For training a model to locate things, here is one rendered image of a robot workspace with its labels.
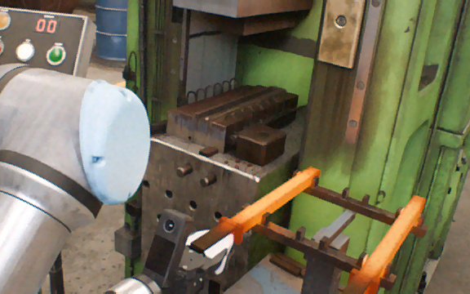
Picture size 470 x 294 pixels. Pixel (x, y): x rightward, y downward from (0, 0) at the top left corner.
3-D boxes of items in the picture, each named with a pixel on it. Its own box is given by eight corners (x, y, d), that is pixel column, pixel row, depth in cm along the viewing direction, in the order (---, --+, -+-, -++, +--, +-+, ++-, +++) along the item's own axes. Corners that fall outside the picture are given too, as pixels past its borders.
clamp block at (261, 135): (262, 167, 124) (265, 144, 122) (234, 158, 129) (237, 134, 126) (285, 153, 134) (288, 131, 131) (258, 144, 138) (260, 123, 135)
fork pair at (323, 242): (322, 251, 85) (324, 242, 85) (294, 238, 88) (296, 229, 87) (368, 203, 103) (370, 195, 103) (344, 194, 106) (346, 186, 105)
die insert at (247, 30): (243, 36, 128) (245, 13, 126) (219, 31, 132) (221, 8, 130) (294, 26, 152) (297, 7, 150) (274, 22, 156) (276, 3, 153)
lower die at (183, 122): (223, 153, 130) (226, 123, 127) (166, 132, 140) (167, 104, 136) (295, 117, 163) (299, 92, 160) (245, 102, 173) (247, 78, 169)
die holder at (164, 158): (239, 319, 136) (258, 178, 119) (139, 265, 154) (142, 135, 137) (322, 236, 180) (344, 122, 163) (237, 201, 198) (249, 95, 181)
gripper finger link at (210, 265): (211, 248, 83) (175, 269, 77) (212, 239, 82) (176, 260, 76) (233, 260, 80) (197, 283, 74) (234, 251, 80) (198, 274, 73)
